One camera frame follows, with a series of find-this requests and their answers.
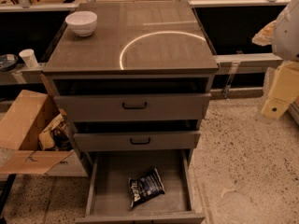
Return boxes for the blue chip bag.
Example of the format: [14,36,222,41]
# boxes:
[128,168,165,208]

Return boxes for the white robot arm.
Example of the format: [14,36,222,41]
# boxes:
[261,0,299,119]

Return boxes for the grey middle drawer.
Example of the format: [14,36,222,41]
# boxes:
[74,131,200,151]

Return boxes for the grey drawer cabinet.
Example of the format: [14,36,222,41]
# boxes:
[42,0,220,224]

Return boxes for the grey top drawer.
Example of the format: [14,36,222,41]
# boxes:
[54,94,210,122]

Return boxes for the grey open bottom drawer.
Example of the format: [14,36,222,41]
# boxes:
[76,149,204,224]

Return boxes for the white ceramic bowl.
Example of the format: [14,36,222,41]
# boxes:
[65,11,97,36]

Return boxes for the snack bags in box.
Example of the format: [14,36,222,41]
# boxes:
[38,114,72,151]

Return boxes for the open cardboard box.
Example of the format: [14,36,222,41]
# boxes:
[0,90,88,177]

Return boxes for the white paper cup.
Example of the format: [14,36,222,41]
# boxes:
[19,49,38,68]

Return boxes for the dark round dish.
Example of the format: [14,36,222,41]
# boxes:
[0,54,18,72]

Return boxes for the clear bracket on shelf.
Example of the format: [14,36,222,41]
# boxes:
[222,61,240,99]

